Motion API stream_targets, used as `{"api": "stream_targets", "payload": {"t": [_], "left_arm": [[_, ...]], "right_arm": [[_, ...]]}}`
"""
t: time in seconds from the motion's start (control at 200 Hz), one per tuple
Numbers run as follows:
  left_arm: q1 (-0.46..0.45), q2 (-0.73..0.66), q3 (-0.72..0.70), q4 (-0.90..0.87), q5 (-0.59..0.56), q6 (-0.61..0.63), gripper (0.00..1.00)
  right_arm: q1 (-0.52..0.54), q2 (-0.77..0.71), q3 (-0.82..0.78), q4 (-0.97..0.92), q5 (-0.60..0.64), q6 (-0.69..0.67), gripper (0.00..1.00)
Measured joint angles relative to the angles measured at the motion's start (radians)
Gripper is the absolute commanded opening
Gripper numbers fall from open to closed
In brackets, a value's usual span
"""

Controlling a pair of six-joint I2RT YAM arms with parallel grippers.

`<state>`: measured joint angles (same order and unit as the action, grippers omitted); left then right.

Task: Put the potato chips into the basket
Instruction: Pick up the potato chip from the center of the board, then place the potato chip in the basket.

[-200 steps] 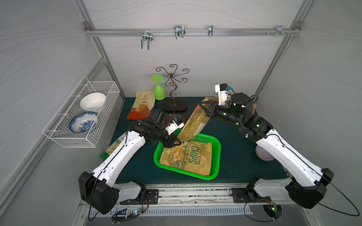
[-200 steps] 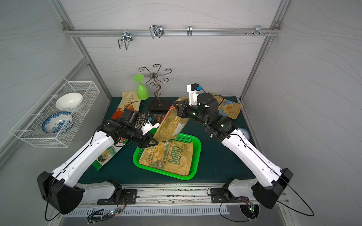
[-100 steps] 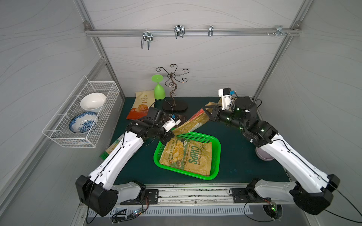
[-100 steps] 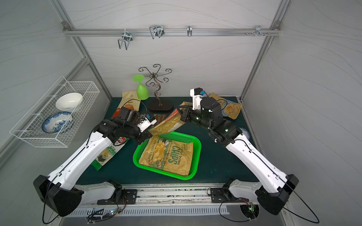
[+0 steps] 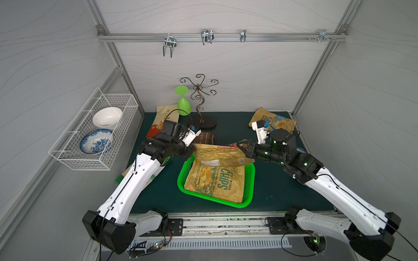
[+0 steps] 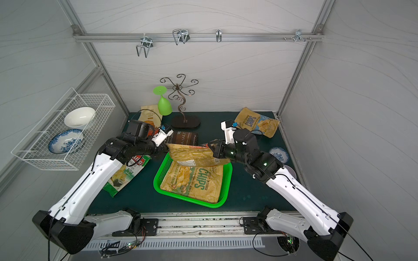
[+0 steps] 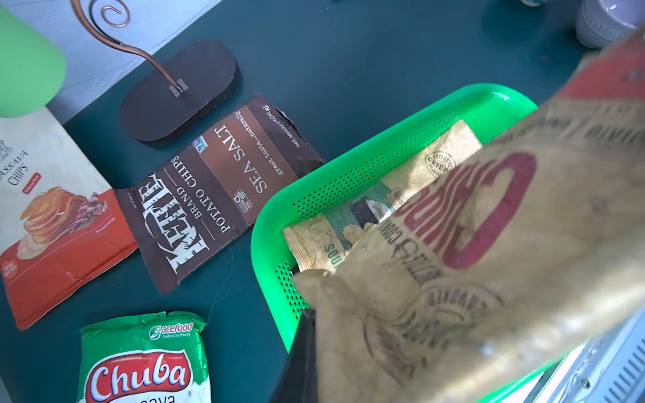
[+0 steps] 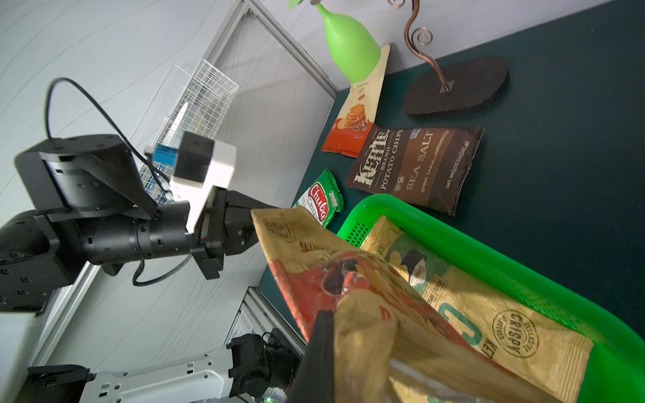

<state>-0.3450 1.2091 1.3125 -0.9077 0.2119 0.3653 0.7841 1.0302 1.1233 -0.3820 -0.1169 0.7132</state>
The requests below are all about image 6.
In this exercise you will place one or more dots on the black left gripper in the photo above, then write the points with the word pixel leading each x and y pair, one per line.
pixel 160 147

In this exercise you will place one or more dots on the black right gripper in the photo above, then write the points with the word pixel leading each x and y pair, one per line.
pixel 217 149

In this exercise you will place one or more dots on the red Balsamico chips bag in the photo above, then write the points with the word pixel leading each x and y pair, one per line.
pixel 192 156

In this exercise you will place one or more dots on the green-label kettle chips bag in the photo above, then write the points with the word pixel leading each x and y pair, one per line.
pixel 195 182

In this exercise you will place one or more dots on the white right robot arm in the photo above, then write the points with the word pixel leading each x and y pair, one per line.
pixel 322 228

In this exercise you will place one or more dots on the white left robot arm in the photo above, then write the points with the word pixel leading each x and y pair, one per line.
pixel 67 225

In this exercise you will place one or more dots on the blue Sea Salt chips bag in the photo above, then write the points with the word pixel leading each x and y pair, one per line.
pixel 257 123

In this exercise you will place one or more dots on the orange cheddar chips bag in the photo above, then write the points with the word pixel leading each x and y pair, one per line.
pixel 150 114

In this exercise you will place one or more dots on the brown Kettle chips bag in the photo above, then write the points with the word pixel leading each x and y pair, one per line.
pixel 183 138

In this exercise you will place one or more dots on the green plastic basket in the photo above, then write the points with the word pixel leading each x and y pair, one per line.
pixel 227 174

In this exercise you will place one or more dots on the green seaweed snack bag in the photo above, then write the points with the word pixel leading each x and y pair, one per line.
pixel 126 174

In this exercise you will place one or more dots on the small blue patterned bowl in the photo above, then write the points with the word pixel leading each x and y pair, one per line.
pixel 281 154

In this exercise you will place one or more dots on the green plastic wine glass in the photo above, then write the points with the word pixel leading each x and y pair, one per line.
pixel 164 105

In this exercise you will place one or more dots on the pink round bowl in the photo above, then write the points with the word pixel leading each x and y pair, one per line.
pixel 290 172

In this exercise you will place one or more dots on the dark metal ornament stand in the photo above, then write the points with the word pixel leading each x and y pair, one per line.
pixel 180 93

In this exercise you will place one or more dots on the white ceramic bowl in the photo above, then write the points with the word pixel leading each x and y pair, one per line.
pixel 79 118

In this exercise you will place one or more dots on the blue patterned ceramic bowl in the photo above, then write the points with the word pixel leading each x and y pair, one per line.
pixel 67 141

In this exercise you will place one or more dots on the metal double hook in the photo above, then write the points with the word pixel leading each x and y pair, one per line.
pixel 144 47

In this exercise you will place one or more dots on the metal clip hook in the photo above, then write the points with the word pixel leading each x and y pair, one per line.
pixel 181 36

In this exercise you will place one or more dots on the small metal hook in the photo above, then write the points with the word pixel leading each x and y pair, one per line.
pixel 218 35

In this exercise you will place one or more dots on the metal corner hook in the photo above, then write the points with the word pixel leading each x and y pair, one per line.
pixel 298 37

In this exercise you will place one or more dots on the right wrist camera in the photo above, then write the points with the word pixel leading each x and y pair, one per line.
pixel 229 128

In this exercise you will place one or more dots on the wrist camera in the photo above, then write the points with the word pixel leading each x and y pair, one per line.
pixel 229 128
pixel 164 132

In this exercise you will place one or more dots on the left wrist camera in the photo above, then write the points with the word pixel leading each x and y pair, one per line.
pixel 164 132

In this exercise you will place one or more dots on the white wire wall basket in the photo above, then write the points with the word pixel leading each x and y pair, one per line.
pixel 33 148

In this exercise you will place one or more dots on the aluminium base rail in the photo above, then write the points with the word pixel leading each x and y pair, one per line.
pixel 191 231

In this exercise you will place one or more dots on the aluminium top rail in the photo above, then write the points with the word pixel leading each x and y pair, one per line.
pixel 194 37

